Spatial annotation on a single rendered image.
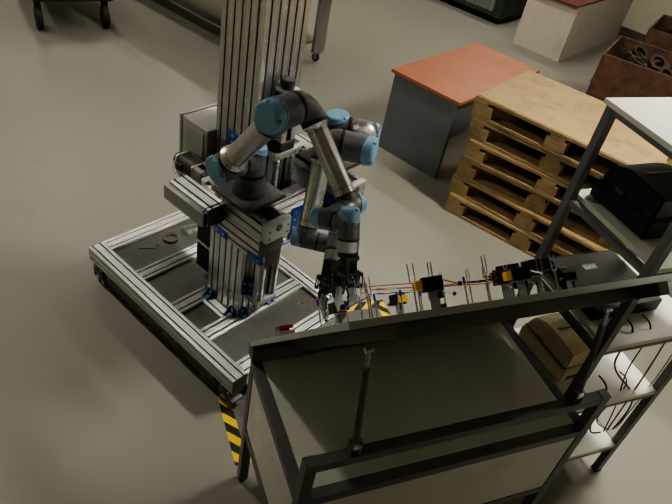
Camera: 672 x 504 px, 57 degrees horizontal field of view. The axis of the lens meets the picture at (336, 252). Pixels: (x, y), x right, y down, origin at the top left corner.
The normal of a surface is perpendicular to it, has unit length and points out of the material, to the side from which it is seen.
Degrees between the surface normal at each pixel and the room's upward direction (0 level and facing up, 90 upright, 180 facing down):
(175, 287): 0
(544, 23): 90
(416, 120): 90
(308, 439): 0
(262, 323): 0
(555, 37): 90
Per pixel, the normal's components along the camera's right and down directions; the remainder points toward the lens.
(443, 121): -0.67, 0.37
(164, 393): 0.16, -0.77
